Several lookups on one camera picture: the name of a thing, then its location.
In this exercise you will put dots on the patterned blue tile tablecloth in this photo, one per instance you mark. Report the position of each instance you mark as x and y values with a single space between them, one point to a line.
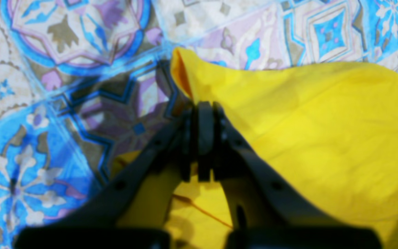
80 84

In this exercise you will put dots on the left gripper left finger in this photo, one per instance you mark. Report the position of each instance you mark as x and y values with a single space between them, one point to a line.
130 212

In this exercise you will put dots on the yellow T-shirt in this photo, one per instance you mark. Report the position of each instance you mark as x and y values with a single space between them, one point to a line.
329 129

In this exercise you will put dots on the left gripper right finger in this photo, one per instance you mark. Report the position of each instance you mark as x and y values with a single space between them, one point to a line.
266 211

